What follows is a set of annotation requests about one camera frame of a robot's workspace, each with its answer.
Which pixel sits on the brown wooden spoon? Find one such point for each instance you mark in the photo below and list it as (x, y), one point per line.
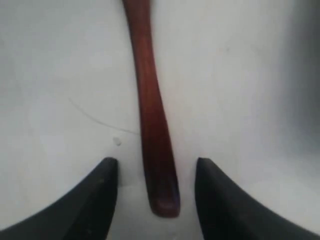
(157, 153)

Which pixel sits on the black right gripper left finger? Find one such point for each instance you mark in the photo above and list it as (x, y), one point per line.
(84, 213)

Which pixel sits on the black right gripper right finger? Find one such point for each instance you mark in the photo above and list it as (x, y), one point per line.
(227, 212)

